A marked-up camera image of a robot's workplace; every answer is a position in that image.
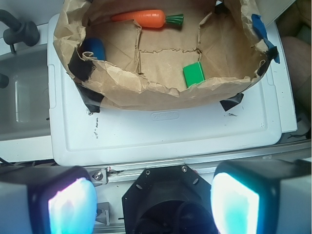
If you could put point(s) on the metal corner bracket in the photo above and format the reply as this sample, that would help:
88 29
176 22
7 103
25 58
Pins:
98 176

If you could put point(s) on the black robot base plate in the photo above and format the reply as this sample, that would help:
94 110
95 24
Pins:
168 200

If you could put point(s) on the white plastic bin lid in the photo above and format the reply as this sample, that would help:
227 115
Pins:
115 136

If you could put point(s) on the green block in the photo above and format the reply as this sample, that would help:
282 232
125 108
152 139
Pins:
193 74

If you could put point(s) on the brown paper bag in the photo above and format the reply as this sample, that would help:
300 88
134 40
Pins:
143 69

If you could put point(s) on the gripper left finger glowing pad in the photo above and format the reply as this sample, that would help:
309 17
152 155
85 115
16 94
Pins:
46 200

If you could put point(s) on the blue cylinder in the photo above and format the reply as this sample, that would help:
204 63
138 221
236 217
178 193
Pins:
95 46

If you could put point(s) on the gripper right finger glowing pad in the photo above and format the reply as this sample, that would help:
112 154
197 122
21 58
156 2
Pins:
262 196

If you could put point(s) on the orange toy carrot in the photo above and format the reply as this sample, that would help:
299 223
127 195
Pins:
150 18

